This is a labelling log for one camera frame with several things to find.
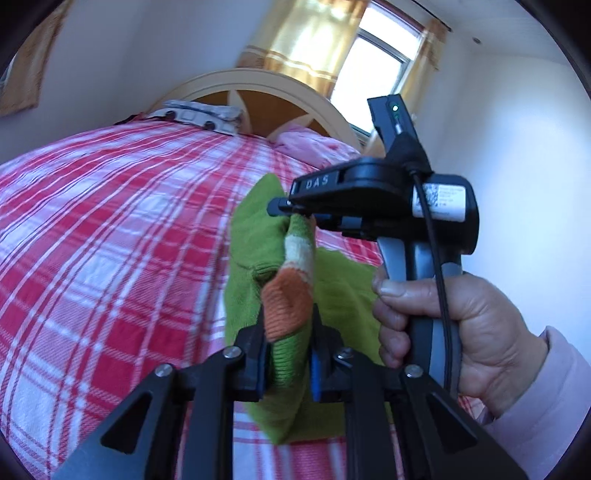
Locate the pink sleeve right forearm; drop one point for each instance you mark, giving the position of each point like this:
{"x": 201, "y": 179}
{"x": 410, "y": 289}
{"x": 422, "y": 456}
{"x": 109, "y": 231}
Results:
{"x": 537, "y": 430}

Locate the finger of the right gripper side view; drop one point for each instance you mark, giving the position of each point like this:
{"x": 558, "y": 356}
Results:
{"x": 281, "y": 206}

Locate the red white plaid bedspread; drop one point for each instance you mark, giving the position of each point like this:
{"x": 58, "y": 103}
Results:
{"x": 114, "y": 258}

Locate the window behind headboard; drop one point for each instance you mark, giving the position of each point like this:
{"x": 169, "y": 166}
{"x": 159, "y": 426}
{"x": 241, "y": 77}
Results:
{"x": 384, "y": 48}

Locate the green striped knit sweater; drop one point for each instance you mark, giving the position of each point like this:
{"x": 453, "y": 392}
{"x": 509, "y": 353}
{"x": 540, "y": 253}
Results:
{"x": 279, "y": 274}

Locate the cream wooden headboard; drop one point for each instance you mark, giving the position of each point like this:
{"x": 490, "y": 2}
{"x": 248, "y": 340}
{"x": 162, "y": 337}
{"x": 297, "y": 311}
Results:
{"x": 269, "y": 101}

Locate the white grey patterned pillow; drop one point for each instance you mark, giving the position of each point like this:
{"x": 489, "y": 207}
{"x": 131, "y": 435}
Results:
{"x": 220, "y": 119}

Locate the yellow curtain behind headboard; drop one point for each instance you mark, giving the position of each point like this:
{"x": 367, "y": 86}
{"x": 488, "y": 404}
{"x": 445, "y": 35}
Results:
{"x": 310, "y": 40}

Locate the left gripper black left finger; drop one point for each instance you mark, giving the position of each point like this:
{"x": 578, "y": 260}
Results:
{"x": 177, "y": 423}

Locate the pink crumpled pillow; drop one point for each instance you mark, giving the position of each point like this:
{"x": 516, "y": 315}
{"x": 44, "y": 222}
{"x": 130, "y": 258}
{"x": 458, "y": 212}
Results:
{"x": 312, "y": 148}

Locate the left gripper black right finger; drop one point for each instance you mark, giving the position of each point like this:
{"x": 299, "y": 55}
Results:
{"x": 405, "y": 421}

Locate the yellow side window curtain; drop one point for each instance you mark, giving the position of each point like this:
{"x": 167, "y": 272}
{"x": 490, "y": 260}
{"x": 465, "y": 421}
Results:
{"x": 21, "y": 89}

